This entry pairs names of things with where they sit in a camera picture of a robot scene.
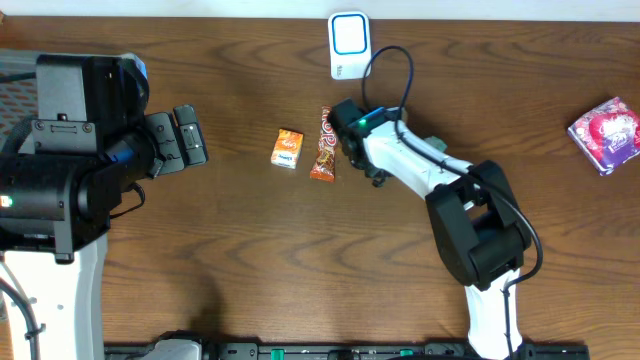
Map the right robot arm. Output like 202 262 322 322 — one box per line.
328 99 532 359

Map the black camera cable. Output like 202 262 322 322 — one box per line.
360 45 545 360

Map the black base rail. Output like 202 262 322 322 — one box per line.
103 329 591 360

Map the dark grey plastic basket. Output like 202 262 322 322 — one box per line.
0 48 39 145

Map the teal snack packet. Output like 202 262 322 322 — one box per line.
424 136 447 152

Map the orange Top chocolate bar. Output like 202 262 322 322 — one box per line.
310 106 338 182

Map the small orange box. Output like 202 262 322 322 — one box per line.
271 129 304 169

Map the red purple snack packet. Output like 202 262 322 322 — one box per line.
567 97 639 176

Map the white barcode scanner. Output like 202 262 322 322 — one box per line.
327 11 372 80

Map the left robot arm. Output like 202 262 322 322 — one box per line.
1 54 198 359

